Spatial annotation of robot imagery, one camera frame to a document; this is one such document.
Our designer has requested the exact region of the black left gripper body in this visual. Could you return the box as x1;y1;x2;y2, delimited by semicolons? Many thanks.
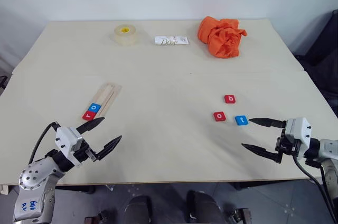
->
72;140;100;168

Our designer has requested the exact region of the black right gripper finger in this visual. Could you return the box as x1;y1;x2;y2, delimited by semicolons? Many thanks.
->
241;143;282;164
248;117;287;129

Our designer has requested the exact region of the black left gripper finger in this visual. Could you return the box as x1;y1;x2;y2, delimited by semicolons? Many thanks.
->
76;117;106;135
95;135;123;162

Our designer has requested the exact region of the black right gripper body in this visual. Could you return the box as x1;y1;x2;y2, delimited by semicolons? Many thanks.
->
275;128;302;160

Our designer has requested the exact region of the red letter tile r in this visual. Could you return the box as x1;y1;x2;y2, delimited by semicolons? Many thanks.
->
82;110;97;122

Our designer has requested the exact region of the blue letter tile o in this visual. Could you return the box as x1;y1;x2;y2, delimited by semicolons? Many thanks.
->
87;103;102;114

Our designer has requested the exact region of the blue letter tile t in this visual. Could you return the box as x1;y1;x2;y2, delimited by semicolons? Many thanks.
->
234;115;249;126

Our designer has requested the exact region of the wooden tile rack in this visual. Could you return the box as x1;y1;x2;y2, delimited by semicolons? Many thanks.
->
80;83;123;122

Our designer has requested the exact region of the red letter tile o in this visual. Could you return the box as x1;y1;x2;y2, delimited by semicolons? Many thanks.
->
213;111;227;123

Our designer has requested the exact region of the dark metal foot piece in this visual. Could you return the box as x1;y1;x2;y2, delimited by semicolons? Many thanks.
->
84;209;117;224
228;207;252;224

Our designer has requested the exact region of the dark rounded shape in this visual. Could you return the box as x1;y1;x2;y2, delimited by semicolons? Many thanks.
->
186;190;222;224
123;194;153;224

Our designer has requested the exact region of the clear tape roll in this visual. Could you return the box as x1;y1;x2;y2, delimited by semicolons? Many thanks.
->
110;23;140;48

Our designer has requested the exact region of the crumpled orange cloth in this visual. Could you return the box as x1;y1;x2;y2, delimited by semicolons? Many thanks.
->
197;16;248;59

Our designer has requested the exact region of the white Dove soap box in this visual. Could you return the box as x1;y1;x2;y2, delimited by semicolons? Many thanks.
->
154;35;190;46

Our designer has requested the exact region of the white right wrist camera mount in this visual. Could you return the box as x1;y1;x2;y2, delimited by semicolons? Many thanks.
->
285;117;313;153

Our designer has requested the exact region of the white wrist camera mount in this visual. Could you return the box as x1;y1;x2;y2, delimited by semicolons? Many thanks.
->
54;126;84;168
285;117;313;153

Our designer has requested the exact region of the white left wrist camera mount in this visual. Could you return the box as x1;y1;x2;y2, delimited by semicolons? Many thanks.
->
54;126;84;168

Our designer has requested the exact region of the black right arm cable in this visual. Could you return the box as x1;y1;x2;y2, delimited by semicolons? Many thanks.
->
292;154;338;224

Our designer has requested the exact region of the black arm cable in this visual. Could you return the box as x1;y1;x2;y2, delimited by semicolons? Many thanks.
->
292;154;338;224
27;121;61;165

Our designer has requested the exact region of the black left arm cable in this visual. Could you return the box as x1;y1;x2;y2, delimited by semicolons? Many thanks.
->
27;121;61;165

